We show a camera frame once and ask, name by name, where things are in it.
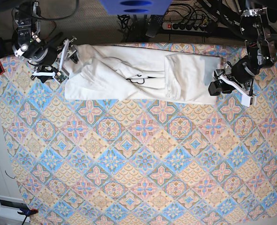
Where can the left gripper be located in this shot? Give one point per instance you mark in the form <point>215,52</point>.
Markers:
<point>241,78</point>

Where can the patterned tablecloth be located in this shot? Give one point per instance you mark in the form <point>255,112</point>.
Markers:
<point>140,162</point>

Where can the white printed T-shirt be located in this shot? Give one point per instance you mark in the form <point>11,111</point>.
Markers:
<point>124,73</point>

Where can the blue orange clamp lower left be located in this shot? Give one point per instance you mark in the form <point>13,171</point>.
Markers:
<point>25,212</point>

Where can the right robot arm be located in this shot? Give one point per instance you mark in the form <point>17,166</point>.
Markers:
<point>28,19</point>

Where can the white wall socket box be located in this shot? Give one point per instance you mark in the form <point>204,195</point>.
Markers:
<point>10,202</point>

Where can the black power strip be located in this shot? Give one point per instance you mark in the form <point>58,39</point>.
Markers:
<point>183,27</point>

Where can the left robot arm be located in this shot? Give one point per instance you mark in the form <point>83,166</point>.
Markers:
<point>254,29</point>

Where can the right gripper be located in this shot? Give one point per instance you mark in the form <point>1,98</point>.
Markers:
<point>48,61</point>

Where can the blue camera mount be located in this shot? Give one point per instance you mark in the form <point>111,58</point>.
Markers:
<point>135,7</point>

